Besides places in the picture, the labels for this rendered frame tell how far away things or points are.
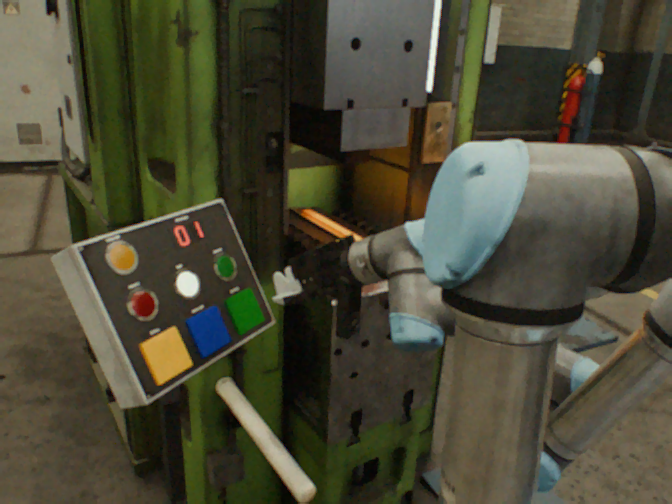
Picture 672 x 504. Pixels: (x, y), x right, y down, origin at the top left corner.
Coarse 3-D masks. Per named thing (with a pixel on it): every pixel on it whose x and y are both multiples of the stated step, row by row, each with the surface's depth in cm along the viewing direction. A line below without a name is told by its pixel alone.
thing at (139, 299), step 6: (138, 294) 92; (144, 294) 93; (132, 300) 91; (138, 300) 92; (144, 300) 93; (150, 300) 94; (132, 306) 91; (138, 306) 92; (144, 306) 93; (150, 306) 93; (138, 312) 92; (144, 312) 92; (150, 312) 93
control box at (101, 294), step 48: (96, 240) 89; (144, 240) 96; (192, 240) 104; (96, 288) 87; (144, 288) 94; (240, 288) 111; (96, 336) 90; (144, 336) 92; (240, 336) 107; (144, 384) 89
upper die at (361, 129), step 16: (304, 112) 139; (320, 112) 133; (336, 112) 127; (352, 112) 127; (368, 112) 129; (384, 112) 131; (400, 112) 134; (304, 128) 140; (320, 128) 134; (336, 128) 128; (352, 128) 128; (368, 128) 131; (384, 128) 133; (400, 128) 136; (336, 144) 129; (352, 144) 130; (368, 144) 132; (384, 144) 135; (400, 144) 138
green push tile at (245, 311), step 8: (248, 288) 111; (232, 296) 108; (240, 296) 109; (248, 296) 111; (224, 304) 107; (232, 304) 107; (240, 304) 109; (248, 304) 110; (256, 304) 112; (232, 312) 107; (240, 312) 108; (248, 312) 110; (256, 312) 111; (232, 320) 107; (240, 320) 108; (248, 320) 109; (256, 320) 111; (240, 328) 107; (248, 328) 109
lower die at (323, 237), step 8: (296, 208) 176; (312, 208) 179; (288, 216) 171; (296, 216) 171; (304, 216) 169; (328, 216) 172; (296, 224) 164; (304, 224) 165; (312, 224) 165; (320, 224) 163; (344, 224) 166; (288, 232) 161; (296, 232) 161; (304, 232) 159; (312, 232) 159; (320, 232) 159; (328, 232) 158; (352, 232) 160; (360, 232) 160; (288, 240) 158; (296, 240) 155; (304, 240) 155; (320, 240) 153; (328, 240) 154; (288, 248) 159; (296, 248) 155; (304, 248) 151
